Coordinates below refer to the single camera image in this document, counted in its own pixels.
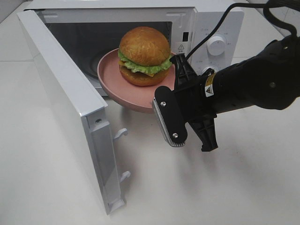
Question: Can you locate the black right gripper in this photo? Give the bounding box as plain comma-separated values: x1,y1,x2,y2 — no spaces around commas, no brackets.
170,53,218,152

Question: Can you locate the white timer knob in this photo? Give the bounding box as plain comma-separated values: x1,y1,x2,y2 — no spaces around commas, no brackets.
202,66,218,75

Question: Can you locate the pink round plate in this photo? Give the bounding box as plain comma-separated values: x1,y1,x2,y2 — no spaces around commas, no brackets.
97,49,175,113

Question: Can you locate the burger with lettuce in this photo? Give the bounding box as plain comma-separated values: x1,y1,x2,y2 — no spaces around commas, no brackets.
118,26,172,87

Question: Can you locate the white microwave door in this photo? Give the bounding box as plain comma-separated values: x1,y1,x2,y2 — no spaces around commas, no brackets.
17,10,130,214

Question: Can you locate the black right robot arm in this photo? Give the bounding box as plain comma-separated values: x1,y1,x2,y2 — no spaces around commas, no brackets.
165,36,300,151

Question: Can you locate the upper white power knob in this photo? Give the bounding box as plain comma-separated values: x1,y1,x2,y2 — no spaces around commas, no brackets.
207,35,226,56

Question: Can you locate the white microwave oven body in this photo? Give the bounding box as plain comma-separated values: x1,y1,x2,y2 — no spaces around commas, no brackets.
22,0,244,96

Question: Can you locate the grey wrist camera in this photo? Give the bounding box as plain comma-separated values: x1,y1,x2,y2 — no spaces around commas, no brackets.
152,86,188,147

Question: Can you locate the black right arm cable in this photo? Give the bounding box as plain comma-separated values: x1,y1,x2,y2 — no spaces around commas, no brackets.
185,0,300,63

